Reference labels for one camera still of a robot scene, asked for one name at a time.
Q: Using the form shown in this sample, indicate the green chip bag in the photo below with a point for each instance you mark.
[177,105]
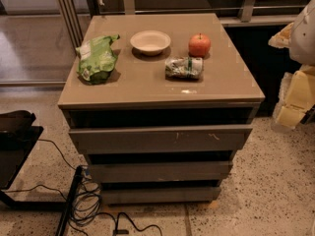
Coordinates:
[97,59]

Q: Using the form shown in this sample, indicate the red apple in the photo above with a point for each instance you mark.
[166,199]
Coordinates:
[199,45]

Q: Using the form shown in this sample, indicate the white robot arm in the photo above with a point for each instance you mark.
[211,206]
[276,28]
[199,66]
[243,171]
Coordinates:
[302,43]

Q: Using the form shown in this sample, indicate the grey drawer cabinet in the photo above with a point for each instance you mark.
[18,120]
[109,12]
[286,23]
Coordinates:
[138,94]

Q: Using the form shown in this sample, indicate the white paper bowl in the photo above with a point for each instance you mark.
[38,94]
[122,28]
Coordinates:
[150,42]

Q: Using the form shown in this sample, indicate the black stand base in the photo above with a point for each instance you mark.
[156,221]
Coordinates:
[17,138]

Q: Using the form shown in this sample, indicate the grey drawer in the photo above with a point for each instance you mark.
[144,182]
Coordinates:
[160,139]
[160,172]
[164,195]

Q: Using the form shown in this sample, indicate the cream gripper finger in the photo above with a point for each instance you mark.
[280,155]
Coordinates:
[282,38]
[296,96]

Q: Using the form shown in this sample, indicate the grey bottom drawer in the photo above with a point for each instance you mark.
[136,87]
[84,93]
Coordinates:
[164,195]

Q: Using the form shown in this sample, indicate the metal window frame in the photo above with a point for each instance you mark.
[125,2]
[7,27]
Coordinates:
[240,11]

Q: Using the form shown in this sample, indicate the black floor pole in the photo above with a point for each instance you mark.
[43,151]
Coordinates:
[68,205]

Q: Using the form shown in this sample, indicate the grey top drawer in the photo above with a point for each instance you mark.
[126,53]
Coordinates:
[160,139]

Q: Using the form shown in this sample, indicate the grey middle drawer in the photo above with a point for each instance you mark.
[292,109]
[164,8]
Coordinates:
[160,172]

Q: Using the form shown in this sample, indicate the crumpled snack packet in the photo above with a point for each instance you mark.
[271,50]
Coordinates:
[184,67]

